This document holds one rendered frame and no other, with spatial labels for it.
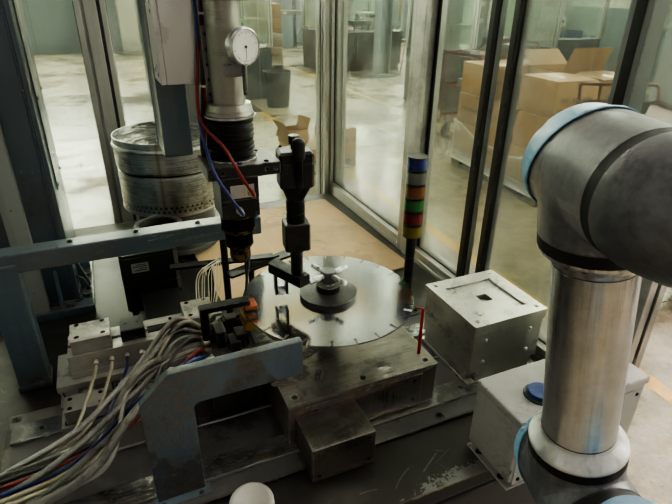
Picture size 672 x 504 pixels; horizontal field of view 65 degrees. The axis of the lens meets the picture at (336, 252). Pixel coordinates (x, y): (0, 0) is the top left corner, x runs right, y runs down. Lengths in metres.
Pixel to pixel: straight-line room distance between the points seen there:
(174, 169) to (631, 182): 1.23
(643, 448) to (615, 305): 1.76
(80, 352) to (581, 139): 0.92
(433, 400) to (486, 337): 0.16
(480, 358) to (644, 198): 0.73
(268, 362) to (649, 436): 1.80
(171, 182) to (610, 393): 1.19
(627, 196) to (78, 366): 0.97
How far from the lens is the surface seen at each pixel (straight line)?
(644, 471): 2.24
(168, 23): 0.85
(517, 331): 1.14
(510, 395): 0.92
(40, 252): 1.10
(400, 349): 1.05
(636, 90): 0.97
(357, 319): 0.95
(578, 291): 0.57
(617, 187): 0.45
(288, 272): 0.94
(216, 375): 0.80
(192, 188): 1.53
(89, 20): 1.85
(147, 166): 1.51
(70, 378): 1.15
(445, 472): 0.99
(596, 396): 0.65
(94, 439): 0.99
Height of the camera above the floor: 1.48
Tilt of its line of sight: 27 degrees down
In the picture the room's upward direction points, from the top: 1 degrees clockwise
